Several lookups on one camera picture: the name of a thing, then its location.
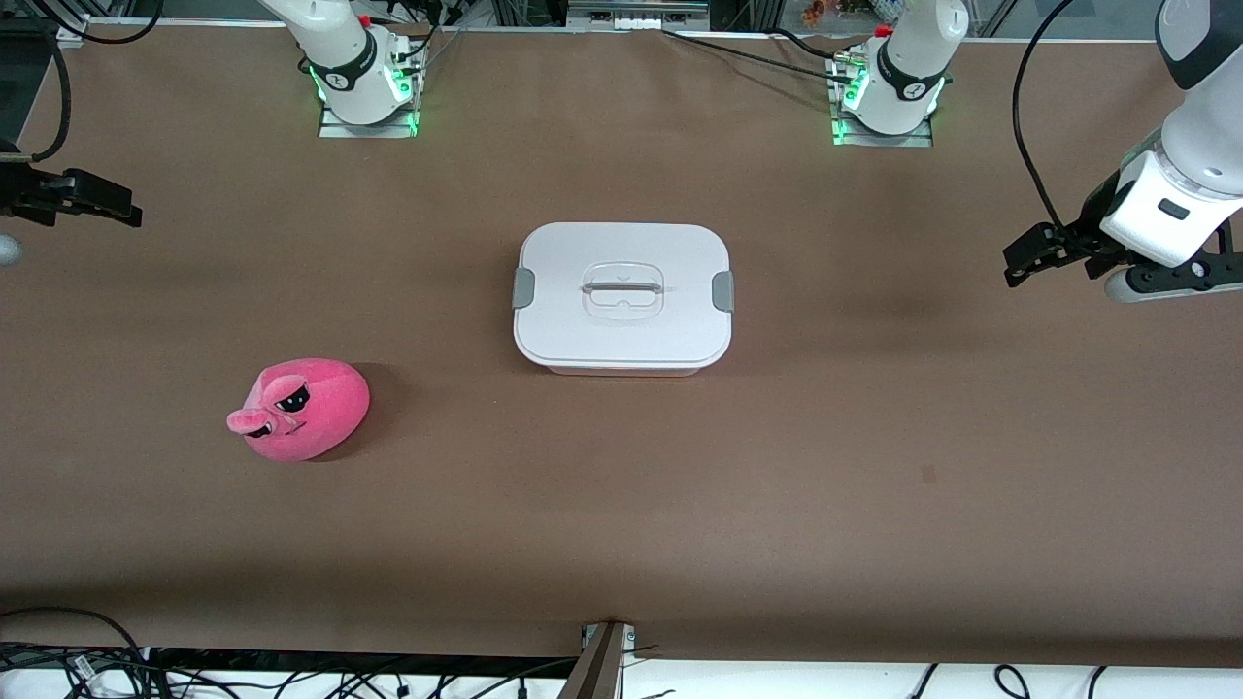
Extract short black table cable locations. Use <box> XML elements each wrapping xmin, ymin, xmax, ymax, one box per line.
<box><xmin>765</xmin><ymin>27</ymin><xmax>848</xmax><ymax>59</ymax></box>

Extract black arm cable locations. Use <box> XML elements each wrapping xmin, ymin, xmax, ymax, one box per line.
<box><xmin>1012</xmin><ymin>0</ymin><xmax>1081</xmax><ymax>230</ymax></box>
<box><xmin>0</xmin><ymin>0</ymin><xmax>166</xmax><ymax>163</ymax></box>

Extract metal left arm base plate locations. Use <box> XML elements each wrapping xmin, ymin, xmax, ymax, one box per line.
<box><xmin>828</xmin><ymin>53</ymin><xmax>936</xmax><ymax>149</ymax></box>

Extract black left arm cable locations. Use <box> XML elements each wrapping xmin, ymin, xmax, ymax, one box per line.
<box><xmin>1012</xmin><ymin>0</ymin><xmax>1081</xmax><ymax>230</ymax></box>

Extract brown metal edge bracket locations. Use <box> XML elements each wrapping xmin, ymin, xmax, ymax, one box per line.
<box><xmin>557</xmin><ymin>621</ymin><xmax>638</xmax><ymax>699</ymax></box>

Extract long black table cable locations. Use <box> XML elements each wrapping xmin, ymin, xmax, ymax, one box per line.
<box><xmin>663</xmin><ymin>29</ymin><xmax>856</xmax><ymax>77</ymax></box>

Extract grey metal fixture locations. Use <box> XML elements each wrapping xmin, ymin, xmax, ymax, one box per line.
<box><xmin>567</xmin><ymin>0</ymin><xmax>712</xmax><ymax>31</ymax></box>

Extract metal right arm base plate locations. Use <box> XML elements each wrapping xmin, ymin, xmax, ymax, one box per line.
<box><xmin>318</xmin><ymin>95</ymin><xmax>421</xmax><ymax>140</ymax></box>

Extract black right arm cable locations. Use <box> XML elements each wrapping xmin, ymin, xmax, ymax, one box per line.
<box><xmin>0</xmin><ymin>0</ymin><xmax>166</xmax><ymax>163</ymax></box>

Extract black looped floor cable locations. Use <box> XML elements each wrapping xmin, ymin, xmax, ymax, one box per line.
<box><xmin>0</xmin><ymin>607</ymin><xmax>149</xmax><ymax>681</ymax></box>

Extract pink plush toy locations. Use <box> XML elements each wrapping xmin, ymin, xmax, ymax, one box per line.
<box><xmin>226</xmin><ymin>358</ymin><xmax>372</xmax><ymax>463</ymax></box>

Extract pink plastic box base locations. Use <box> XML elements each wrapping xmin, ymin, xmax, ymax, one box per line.
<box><xmin>542</xmin><ymin>361</ymin><xmax>708</xmax><ymax>379</ymax></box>

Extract white box lid grey clips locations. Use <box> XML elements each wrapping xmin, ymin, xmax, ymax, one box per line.
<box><xmin>512</xmin><ymin>222</ymin><xmax>735</xmax><ymax>371</ymax></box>

